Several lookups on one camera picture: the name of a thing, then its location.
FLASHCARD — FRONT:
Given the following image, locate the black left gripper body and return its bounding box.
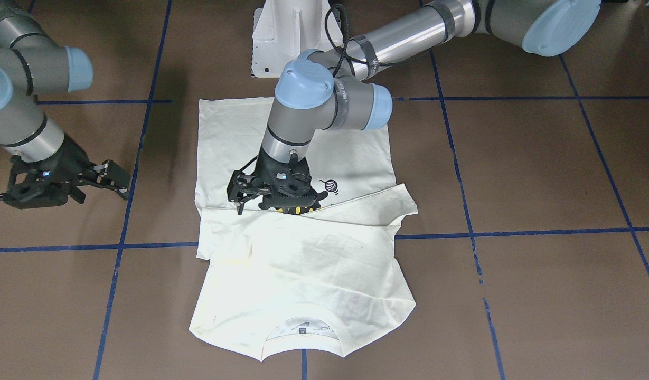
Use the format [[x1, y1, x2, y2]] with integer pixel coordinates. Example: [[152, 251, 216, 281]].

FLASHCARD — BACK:
[[227, 149, 327, 215]]

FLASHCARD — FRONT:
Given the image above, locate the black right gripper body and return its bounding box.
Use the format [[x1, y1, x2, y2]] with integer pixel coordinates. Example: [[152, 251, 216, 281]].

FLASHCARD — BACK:
[[0, 136, 131, 209]]

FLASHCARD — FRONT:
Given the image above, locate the cream long-sleeve cat shirt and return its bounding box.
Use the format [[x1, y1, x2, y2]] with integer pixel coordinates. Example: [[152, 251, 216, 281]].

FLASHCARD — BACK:
[[189, 97, 418, 361]]

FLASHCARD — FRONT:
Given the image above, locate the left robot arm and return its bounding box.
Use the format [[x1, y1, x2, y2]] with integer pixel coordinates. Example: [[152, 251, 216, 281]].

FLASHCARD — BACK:
[[226, 1, 601, 214]]

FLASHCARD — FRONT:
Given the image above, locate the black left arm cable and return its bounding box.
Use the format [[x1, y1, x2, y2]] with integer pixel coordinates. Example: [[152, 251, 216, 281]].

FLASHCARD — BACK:
[[324, 3, 380, 77]]

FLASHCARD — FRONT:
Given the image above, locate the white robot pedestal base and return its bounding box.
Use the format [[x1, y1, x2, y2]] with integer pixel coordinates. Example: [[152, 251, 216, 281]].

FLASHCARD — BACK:
[[251, 1, 343, 79]]

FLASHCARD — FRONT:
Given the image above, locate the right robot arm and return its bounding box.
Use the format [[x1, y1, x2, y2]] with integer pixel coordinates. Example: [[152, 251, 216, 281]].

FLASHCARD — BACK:
[[0, 1, 130, 209]]

